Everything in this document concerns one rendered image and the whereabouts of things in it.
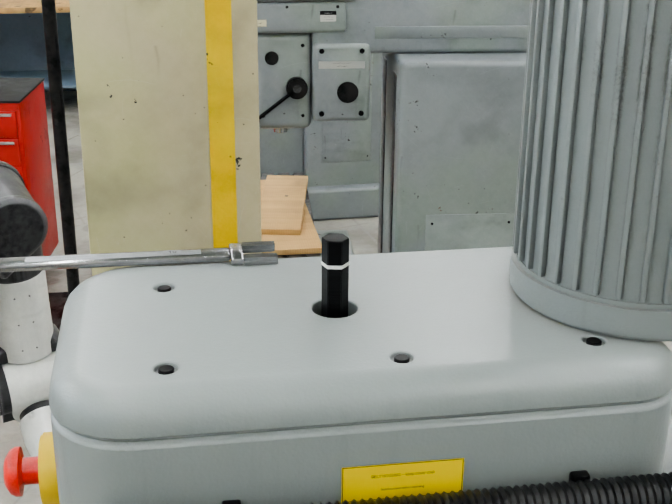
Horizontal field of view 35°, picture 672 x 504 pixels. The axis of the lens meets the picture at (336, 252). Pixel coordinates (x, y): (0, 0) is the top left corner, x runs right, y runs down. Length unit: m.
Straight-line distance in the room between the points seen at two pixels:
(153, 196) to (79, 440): 1.89
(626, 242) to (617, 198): 0.03
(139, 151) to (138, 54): 0.23
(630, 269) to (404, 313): 0.18
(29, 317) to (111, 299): 0.77
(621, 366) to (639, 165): 0.15
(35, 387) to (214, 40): 1.11
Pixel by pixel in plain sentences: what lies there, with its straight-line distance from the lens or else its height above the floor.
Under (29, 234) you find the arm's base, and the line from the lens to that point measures 1.57.
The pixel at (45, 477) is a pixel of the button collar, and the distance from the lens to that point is 0.89.
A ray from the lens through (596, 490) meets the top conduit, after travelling 0.82.
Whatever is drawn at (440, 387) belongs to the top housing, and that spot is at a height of 1.88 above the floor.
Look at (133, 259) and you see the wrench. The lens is 0.95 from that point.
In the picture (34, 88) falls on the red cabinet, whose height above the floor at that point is 1.00.
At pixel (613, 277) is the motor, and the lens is 0.83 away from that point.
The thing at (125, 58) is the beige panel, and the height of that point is 1.75.
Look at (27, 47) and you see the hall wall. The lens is 10.01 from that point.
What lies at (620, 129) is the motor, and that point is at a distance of 0.79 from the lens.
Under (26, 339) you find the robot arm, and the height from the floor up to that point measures 1.53.
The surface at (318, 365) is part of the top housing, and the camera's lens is 0.77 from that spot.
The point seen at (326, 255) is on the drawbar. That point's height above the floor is 1.94.
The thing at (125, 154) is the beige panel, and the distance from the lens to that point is 2.60.
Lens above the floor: 2.25
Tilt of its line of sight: 22 degrees down
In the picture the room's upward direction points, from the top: straight up
